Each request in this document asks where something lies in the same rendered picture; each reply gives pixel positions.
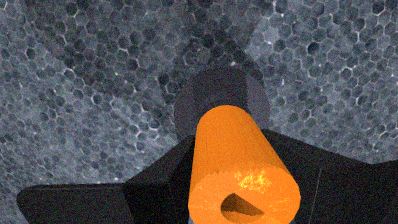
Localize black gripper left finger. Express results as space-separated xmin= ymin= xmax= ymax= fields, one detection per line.
xmin=16 ymin=135 xmax=195 ymax=224

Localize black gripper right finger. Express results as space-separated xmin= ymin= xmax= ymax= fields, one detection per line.
xmin=260 ymin=129 xmax=398 ymax=224

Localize orange knob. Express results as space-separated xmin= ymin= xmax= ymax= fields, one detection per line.
xmin=188 ymin=105 xmax=301 ymax=224

